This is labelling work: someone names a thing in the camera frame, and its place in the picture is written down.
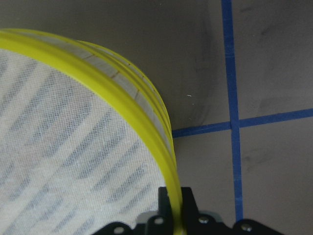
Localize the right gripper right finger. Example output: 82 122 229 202
181 187 200 220

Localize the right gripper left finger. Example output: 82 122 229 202
157 187 173 220

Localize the yellow steamer layer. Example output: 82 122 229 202
81 41 174 154
0 29 184 235

